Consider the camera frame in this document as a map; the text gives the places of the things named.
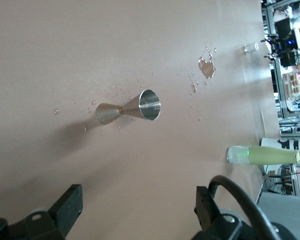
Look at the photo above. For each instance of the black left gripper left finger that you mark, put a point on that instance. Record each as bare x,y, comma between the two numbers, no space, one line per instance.
67,205

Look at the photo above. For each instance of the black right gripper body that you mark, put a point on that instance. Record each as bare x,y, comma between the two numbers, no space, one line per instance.
288,43

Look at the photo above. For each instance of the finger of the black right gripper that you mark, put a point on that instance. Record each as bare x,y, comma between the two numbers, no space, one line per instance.
282,28
288,58

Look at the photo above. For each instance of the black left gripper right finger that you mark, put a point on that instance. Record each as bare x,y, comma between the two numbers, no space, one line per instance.
205,207

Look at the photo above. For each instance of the clear glass beaker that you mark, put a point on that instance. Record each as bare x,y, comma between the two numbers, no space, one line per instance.
251,48

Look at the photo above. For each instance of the steel hourglass measuring jigger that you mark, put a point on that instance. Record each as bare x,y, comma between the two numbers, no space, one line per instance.
147,105

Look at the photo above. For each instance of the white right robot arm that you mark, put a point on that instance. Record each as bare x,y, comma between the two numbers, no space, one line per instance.
272,143

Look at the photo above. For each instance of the pale green bottle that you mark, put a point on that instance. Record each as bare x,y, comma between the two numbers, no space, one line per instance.
265,155

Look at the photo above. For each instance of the grey flat panel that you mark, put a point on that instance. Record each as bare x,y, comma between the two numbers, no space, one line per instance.
285,217

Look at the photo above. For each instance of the brown liquid spill puddle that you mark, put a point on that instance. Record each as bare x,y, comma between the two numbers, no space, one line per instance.
207,68

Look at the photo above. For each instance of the brown table cover sheet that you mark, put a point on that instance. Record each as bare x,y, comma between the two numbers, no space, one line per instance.
65,50

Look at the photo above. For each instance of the aluminium frame rack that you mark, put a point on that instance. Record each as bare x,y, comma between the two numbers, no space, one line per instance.
280,87

